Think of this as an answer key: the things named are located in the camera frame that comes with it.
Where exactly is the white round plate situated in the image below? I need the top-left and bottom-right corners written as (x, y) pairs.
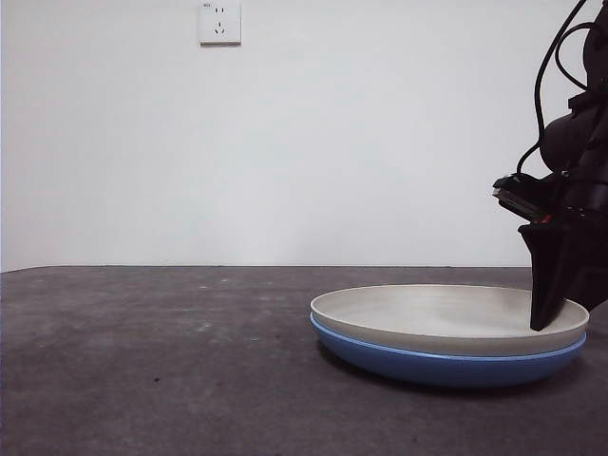
top-left (310, 283), bottom-right (591, 356)

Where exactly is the blue round plate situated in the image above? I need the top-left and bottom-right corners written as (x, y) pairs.
top-left (310, 313), bottom-right (587, 389)

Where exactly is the long black looping cable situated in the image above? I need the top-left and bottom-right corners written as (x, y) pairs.
top-left (515, 0), bottom-right (590, 175)

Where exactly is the short black cable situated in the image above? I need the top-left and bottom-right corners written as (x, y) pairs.
top-left (553, 21), bottom-right (599, 91)

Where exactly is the white wall socket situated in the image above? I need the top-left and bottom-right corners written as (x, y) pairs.
top-left (199, 0), bottom-right (242, 48)

